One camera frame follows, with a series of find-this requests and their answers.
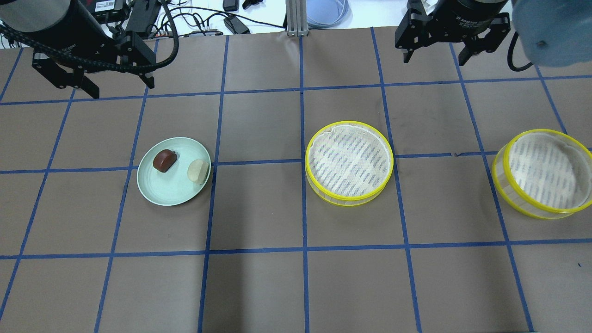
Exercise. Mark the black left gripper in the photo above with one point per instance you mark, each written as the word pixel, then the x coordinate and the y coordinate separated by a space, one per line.
pixel 79 38

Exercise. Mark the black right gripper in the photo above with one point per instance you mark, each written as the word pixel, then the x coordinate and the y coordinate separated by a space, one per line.
pixel 467 17

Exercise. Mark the brown bun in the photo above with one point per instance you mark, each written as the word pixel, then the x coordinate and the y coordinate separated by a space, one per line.
pixel 164 160

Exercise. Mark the beige bun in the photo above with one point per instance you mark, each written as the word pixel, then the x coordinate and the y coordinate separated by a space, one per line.
pixel 198 171

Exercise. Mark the yellow steamer basket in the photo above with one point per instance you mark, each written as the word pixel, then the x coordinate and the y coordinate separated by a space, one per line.
pixel 348 163
pixel 544 174

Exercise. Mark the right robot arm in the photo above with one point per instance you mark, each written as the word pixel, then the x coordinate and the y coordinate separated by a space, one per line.
pixel 553 33

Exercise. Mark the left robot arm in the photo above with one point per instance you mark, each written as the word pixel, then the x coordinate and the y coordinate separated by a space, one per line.
pixel 22 17

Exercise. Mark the mint green plate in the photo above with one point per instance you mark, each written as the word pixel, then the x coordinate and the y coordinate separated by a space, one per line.
pixel 174 187

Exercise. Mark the blue plate on desk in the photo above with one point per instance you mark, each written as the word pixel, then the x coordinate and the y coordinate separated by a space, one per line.
pixel 326 13

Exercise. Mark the black power adapter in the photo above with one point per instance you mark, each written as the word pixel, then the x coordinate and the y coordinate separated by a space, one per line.
pixel 235 25

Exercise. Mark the aluminium frame post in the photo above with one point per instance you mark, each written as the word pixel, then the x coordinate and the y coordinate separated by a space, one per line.
pixel 296 18

